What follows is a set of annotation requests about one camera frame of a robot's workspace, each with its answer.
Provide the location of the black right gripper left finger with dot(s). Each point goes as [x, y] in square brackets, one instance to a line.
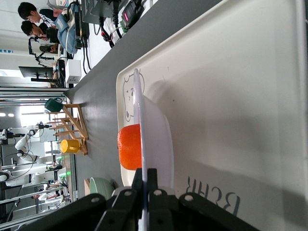
[120, 207]

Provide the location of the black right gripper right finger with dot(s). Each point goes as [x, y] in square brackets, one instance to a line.
[163, 209]

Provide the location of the orange fruit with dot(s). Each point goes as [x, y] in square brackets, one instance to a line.
[130, 146]

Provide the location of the white ridged plate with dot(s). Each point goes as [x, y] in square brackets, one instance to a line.
[156, 134]

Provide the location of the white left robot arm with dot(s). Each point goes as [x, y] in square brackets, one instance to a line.
[36, 179]

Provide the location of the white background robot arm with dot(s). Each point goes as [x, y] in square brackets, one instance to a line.
[21, 144]

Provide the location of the pale green bowl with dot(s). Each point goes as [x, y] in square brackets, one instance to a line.
[101, 188]

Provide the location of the wooden cutting board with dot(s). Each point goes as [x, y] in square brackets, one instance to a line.
[86, 186]

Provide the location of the yellow mug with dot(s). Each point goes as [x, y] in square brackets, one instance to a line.
[69, 146]

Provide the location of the wooden peg mug rack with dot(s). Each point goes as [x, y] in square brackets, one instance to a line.
[77, 120]

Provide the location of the dark green cup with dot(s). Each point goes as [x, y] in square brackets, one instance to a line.
[54, 105]

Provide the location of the cream bear print tray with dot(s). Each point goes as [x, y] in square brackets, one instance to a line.
[228, 96]

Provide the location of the white box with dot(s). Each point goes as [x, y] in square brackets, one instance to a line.
[73, 69]

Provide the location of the black computer monitor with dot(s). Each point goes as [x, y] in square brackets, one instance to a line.
[36, 72]

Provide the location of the blue backpack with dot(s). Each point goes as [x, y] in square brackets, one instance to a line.
[67, 33]

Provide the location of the black power strip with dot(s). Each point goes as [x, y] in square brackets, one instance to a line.
[78, 24]

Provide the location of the black device with red display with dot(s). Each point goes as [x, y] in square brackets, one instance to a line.
[131, 12]

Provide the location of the seated person in dark top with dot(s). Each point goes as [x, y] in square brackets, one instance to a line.
[30, 27]

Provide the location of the seated person in striped shirt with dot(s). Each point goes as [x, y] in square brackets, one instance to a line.
[27, 10]

